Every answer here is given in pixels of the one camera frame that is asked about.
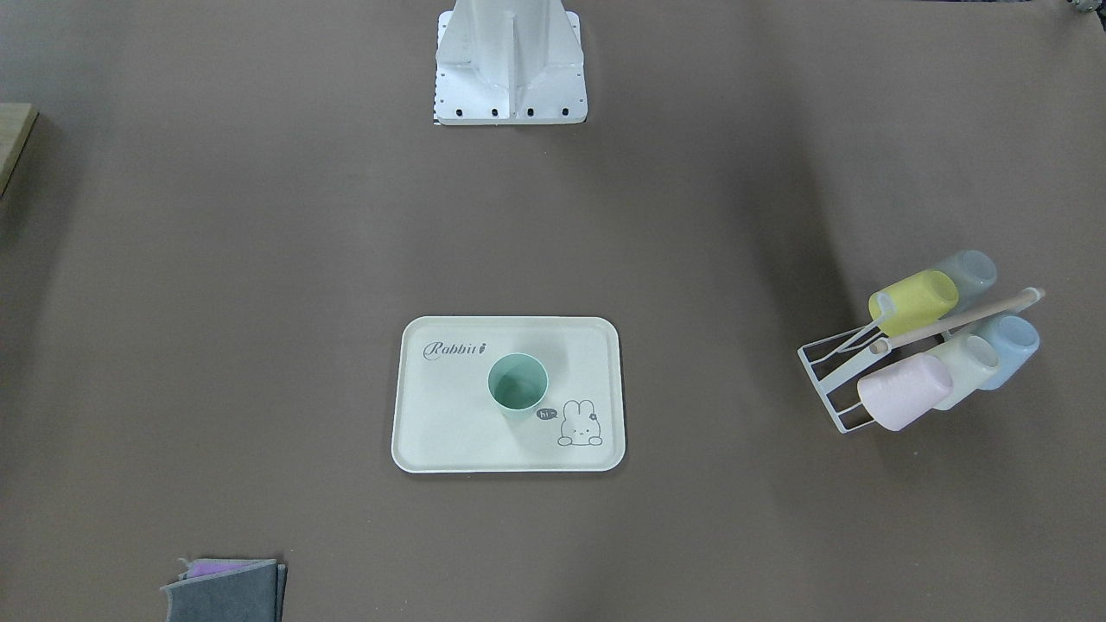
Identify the folded grey cloth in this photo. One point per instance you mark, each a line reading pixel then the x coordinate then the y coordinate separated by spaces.
pixel 227 590

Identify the cream rabbit tray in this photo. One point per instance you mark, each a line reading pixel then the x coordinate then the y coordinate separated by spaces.
pixel 445 422

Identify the wooden rack handle rod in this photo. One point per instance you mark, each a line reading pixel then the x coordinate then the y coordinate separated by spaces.
pixel 1013 305

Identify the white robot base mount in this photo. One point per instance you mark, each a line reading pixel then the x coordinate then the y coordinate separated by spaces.
pixel 509 63

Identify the green plastic cup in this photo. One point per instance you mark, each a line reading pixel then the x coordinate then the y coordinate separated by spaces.
pixel 517 383

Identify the light blue plastic cup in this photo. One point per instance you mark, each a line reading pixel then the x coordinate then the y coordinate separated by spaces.
pixel 1014 340

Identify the wooden cutting board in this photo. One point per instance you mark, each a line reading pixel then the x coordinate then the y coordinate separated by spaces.
pixel 17 120

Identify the pink plastic cup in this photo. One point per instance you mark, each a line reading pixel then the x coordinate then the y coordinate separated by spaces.
pixel 905 390

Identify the grey plastic cup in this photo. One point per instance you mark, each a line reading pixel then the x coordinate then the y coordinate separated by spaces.
pixel 972 272

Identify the white wire cup rack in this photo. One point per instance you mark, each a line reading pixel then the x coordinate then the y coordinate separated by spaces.
pixel 834 366

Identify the pale cream plastic cup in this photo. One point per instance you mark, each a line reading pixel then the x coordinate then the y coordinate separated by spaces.
pixel 970 360

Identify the yellow plastic cup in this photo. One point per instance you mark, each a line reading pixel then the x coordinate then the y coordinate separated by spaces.
pixel 919 300

